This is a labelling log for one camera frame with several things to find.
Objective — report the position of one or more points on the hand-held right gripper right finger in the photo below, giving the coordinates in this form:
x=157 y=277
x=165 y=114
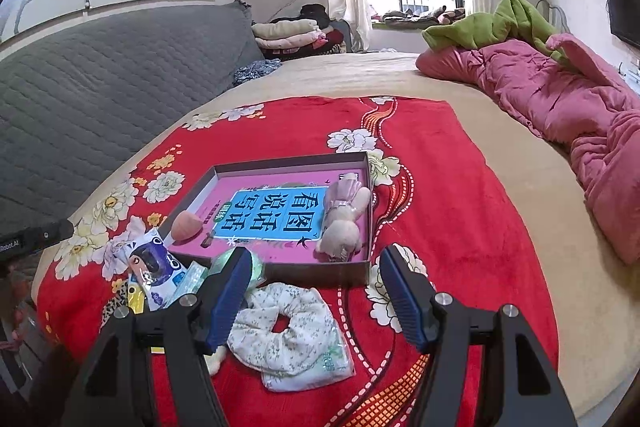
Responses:
x=405 y=302

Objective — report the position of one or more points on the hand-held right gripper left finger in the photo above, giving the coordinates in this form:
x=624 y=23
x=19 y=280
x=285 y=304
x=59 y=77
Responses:
x=231 y=302

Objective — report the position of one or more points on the green makeup sponge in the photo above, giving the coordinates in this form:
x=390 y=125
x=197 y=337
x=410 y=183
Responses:
x=257 y=269

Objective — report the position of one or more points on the white floral scrunchie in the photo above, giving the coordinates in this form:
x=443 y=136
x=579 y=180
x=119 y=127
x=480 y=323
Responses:
x=310 y=317

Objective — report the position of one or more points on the shallow cardboard box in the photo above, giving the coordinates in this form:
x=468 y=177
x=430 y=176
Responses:
x=310 y=274

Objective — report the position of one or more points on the blue cartoon face mask packet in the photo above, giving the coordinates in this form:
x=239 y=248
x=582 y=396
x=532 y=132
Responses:
x=155 y=264

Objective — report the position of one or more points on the leopard print scrunchie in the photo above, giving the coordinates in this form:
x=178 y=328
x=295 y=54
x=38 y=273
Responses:
x=114 y=309

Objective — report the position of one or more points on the peach makeup sponge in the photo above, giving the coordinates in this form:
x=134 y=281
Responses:
x=186 y=227

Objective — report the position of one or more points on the pink and blue book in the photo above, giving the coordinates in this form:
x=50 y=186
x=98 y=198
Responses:
x=280 y=217

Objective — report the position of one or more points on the red floral blanket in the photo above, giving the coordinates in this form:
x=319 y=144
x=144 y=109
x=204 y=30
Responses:
x=450 y=207

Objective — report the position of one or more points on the grey quilted headboard cover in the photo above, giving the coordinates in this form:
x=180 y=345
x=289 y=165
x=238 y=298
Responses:
x=100 y=82

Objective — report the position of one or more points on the blue patterned cloth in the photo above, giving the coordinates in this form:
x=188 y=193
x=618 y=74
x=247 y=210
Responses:
x=255 y=71

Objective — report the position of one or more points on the pink quilt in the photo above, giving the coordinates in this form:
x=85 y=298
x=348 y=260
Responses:
x=550 y=97

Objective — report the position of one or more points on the stack of folded clothes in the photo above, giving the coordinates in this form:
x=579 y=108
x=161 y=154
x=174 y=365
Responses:
x=285 y=34

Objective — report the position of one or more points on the green fleece blanket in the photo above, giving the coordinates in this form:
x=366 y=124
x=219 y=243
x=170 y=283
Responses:
x=480 y=27

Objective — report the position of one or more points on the clothes on windowsill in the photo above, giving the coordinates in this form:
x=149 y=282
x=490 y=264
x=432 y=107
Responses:
x=415 y=16

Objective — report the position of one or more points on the black bag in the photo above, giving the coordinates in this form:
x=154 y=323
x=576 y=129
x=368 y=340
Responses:
x=314 y=13

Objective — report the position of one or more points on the black wall television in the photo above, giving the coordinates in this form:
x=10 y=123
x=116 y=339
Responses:
x=625 y=14

